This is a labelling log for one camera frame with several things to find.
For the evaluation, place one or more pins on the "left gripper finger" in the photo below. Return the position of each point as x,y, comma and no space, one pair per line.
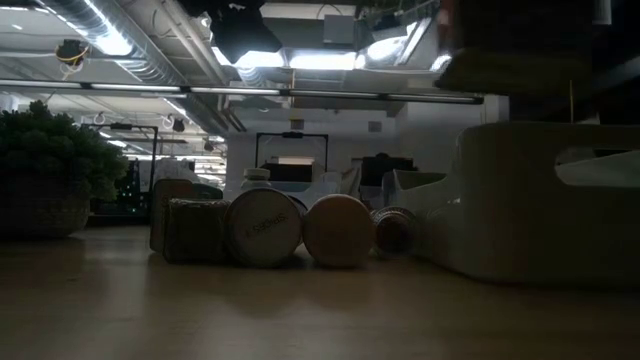
247,37

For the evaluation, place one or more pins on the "square glass jar silver lid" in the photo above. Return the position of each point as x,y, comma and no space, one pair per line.
256,177
195,232

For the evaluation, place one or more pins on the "yellow-lidded spice jar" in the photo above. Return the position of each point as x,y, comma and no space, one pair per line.
262,227

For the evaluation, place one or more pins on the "dark spice tin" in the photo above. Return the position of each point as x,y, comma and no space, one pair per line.
160,215

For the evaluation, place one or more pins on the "purple-label spice jar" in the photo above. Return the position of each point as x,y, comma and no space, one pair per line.
339,232

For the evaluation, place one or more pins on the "small glass spice jar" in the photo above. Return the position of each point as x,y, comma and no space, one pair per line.
395,234

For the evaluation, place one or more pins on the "red-lidded spice tin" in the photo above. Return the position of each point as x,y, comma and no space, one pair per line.
520,70

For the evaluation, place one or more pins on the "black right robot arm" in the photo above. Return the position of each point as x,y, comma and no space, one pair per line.
622,75

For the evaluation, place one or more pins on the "ceiling light panel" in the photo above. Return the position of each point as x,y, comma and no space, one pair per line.
260,59
322,61

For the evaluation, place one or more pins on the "long ceiling light bar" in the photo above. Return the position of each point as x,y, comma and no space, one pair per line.
325,93

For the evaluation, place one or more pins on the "black monitor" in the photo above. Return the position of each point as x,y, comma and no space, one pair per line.
387,172

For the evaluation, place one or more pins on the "green artificial potted plant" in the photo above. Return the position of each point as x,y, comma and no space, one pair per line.
50,150

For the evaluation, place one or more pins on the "light grey plastic bin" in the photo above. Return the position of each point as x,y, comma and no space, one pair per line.
500,225

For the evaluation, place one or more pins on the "corrugated silver air duct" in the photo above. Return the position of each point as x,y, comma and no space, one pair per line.
145,55

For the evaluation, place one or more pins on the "black workstation frame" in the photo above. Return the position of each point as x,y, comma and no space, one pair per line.
120,126
292,134

